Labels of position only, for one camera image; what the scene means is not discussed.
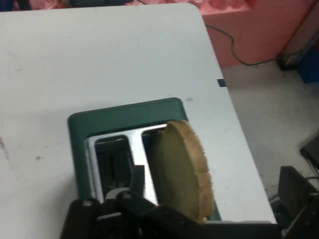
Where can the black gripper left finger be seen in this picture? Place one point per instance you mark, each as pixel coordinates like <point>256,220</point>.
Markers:
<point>129,214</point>

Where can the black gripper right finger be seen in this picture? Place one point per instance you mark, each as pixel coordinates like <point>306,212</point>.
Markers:
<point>294,194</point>

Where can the brown toast bread slice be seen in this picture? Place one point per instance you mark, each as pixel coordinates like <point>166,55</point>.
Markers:
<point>179,169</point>

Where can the flat black device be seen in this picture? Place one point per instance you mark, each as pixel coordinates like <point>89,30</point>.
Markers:
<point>311,152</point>

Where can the green two-slot toaster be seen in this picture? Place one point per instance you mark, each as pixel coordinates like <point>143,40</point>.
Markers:
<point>124,117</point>

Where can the blue plastic bin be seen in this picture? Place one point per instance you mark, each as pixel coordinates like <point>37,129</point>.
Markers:
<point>310,66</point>

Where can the pink foam block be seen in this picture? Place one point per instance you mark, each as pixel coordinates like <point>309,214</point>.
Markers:
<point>254,32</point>

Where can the aluminium frame post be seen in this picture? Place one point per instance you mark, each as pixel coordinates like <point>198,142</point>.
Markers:
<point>300,42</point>

